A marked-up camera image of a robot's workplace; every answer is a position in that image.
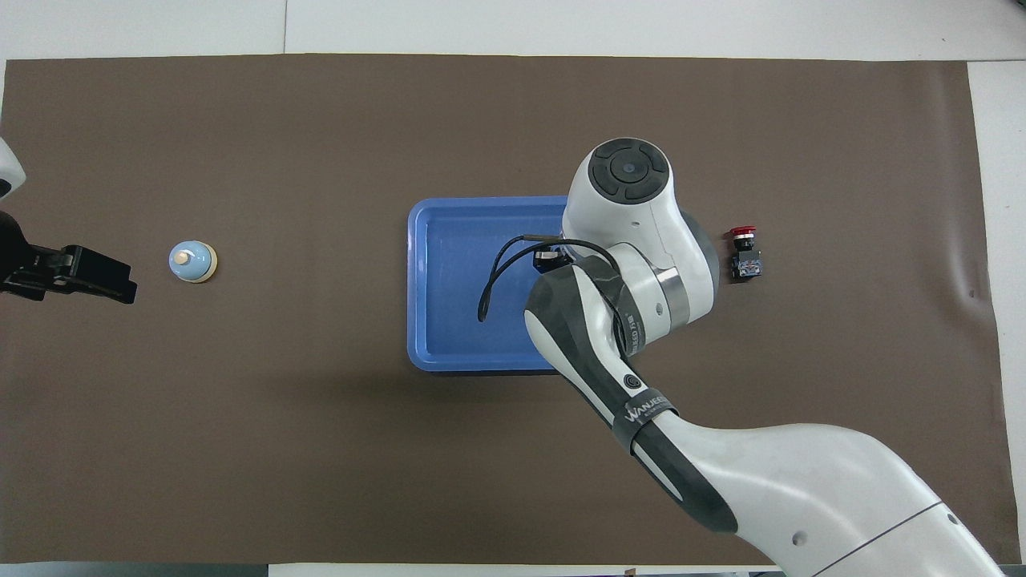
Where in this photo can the light blue call bell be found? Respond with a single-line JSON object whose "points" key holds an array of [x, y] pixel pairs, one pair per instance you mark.
{"points": [[192, 262]]}

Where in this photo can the red push button switch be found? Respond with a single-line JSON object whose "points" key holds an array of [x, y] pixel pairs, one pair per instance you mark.
{"points": [[745, 260]]}

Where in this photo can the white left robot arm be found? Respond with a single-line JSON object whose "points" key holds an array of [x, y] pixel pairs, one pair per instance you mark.
{"points": [[6, 172]]}

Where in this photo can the blue plastic tray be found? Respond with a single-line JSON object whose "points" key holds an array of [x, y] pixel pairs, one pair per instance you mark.
{"points": [[449, 304]]}

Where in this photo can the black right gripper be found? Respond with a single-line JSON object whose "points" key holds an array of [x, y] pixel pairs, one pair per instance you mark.
{"points": [[555, 267]]}

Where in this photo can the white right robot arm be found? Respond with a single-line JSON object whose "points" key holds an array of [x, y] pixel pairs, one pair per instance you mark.
{"points": [[801, 481]]}

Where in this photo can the brown table mat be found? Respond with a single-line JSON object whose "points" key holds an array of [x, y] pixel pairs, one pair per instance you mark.
{"points": [[240, 441]]}

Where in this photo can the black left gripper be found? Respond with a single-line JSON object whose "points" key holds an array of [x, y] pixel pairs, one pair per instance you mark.
{"points": [[16, 252]]}

